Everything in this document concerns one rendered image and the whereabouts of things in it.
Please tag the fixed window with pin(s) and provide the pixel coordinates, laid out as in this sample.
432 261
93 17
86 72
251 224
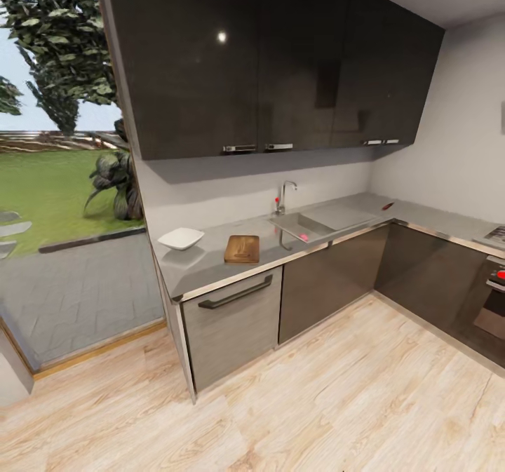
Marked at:
77 274

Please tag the cabinet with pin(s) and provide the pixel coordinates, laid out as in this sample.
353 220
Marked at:
388 59
203 78

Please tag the oven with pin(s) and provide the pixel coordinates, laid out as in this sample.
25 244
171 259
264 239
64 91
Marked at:
483 313

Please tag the drop in sink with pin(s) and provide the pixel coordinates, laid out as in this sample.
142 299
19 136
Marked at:
321 221

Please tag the cutting board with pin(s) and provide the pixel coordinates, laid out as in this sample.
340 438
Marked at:
243 249

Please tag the bowl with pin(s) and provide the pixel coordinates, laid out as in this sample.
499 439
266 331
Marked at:
181 239

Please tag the dishwasher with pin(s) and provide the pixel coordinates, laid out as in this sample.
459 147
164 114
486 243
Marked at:
230 326

